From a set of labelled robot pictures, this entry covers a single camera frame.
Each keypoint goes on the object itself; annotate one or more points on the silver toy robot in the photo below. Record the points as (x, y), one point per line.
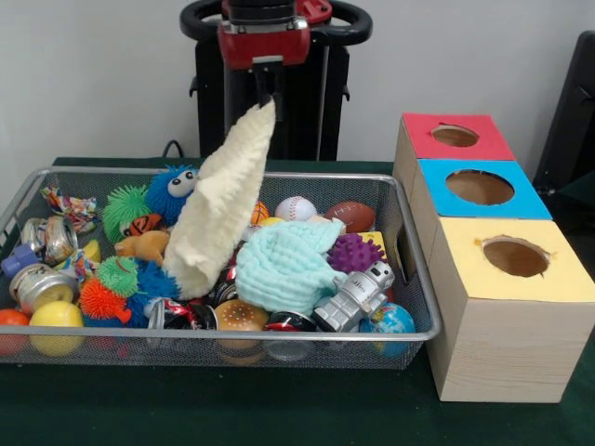
(355, 292)

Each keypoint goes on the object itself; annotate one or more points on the purple spiky ball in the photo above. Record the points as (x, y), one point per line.
(354, 253)

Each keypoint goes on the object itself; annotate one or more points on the wooden box three holes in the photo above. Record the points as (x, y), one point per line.
(502, 353)

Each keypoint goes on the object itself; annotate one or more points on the blue globe ball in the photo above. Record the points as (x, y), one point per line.
(388, 325)

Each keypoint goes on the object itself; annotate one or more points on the black office chair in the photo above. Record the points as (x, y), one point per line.
(576, 116)

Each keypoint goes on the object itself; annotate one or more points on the small brown football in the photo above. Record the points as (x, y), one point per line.
(351, 216)

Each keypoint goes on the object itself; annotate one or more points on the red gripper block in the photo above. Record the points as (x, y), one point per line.
(265, 44)

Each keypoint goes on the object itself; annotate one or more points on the small white baseball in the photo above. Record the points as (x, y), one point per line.
(295, 208)

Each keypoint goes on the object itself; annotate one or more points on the mint green waffle cloth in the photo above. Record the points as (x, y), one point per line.
(279, 265)

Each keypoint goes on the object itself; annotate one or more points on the green spiky rubber ball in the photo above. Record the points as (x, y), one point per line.
(123, 209)

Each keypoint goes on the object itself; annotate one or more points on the smooth yellow ball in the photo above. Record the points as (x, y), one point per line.
(56, 316)

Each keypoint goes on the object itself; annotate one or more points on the cream waffle cloth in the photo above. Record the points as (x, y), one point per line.
(218, 209)

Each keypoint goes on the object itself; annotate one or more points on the small orange basketball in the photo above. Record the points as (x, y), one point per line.
(260, 211)

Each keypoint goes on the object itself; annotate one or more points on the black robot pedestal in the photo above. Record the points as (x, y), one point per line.
(302, 102)

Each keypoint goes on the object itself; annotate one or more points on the dark green table cloth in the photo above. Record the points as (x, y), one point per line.
(279, 409)

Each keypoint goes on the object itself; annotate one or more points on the blue fuzzy googly-eye ball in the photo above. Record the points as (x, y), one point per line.
(169, 190)

